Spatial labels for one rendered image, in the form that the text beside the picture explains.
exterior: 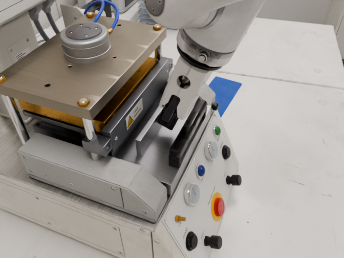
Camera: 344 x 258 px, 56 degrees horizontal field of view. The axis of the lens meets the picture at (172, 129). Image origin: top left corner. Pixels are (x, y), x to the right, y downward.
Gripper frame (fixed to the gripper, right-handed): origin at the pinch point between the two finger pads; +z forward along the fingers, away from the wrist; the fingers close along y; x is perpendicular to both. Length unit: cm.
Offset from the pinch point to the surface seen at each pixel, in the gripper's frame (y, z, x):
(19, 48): -0.2, 3.4, 31.3
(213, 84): 49, 26, -5
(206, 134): 7.8, 7.1, -8.1
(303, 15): 248, 66, -45
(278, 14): 245, 74, -26
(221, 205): 0.4, 16.2, -18.6
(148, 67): 6.5, -2.2, 8.2
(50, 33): 41, 35, 54
